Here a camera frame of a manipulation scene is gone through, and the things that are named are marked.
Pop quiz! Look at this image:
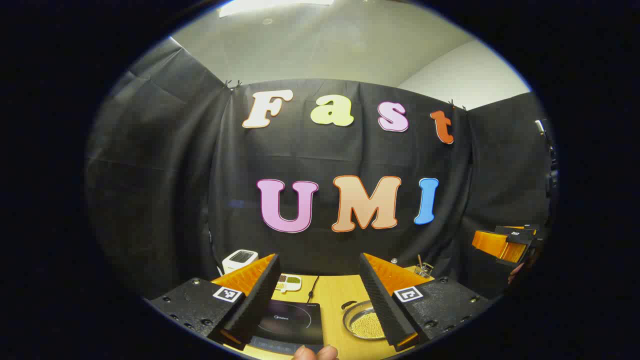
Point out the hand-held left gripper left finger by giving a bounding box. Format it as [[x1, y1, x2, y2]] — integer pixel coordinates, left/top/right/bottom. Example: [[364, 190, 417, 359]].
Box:
[[145, 253, 282, 351]]

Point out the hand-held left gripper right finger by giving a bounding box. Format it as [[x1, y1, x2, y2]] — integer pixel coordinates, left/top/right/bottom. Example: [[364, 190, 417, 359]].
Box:
[[359, 252, 493, 352]]

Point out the stainless steel pot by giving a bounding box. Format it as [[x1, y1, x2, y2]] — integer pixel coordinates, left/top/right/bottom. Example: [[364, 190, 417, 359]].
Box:
[[341, 300, 388, 342]]

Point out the black induction cooktop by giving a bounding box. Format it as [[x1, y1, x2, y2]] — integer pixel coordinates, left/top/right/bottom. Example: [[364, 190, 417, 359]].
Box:
[[247, 299, 325, 356]]

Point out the pile of yellow soybeans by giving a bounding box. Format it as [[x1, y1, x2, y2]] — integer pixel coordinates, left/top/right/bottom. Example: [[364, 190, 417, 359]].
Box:
[[350, 309, 387, 340]]

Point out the white divided bean dish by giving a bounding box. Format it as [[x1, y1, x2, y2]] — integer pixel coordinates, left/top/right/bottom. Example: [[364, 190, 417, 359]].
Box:
[[274, 273, 303, 294]]

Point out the white toaster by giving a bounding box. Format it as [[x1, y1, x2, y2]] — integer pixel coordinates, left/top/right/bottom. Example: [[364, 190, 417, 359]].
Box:
[[221, 249, 259, 275]]

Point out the black backdrop cloth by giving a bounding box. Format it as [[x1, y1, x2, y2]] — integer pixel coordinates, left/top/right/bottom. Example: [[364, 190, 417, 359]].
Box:
[[85, 37, 556, 301]]

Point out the ceiling light panel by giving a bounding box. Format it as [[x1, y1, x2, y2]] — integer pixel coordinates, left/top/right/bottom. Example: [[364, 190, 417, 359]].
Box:
[[218, 0, 335, 18]]

